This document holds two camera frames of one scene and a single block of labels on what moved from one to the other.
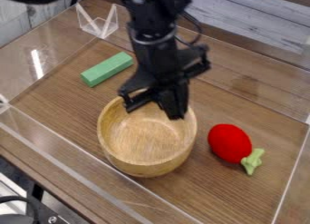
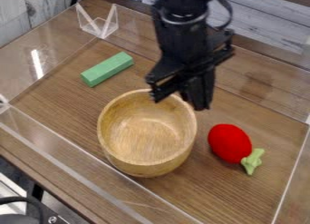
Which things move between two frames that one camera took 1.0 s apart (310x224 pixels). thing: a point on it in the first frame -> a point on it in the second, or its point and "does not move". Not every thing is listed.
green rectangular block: x=103 y=71 does not move
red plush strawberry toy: x=230 y=143 does not move
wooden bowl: x=146 y=143 does not move
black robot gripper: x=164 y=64 -> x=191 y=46
